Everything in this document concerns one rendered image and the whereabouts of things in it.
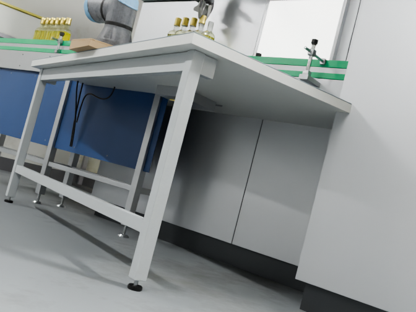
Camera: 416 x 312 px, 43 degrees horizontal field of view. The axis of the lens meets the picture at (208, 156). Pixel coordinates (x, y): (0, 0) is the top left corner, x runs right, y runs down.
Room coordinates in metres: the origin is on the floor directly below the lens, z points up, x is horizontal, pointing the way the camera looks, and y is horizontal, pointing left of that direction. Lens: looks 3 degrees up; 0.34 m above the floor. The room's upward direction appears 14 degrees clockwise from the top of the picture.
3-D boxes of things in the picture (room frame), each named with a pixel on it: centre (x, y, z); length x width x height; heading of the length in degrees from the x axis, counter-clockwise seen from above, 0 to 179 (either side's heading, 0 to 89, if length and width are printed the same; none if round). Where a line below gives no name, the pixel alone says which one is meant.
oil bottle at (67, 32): (3.37, 1.09, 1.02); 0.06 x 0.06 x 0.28; 51
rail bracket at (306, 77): (2.08, -0.31, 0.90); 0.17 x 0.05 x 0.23; 141
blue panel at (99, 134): (3.09, 0.82, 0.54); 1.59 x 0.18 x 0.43; 51
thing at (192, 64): (2.16, 0.50, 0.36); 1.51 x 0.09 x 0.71; 35
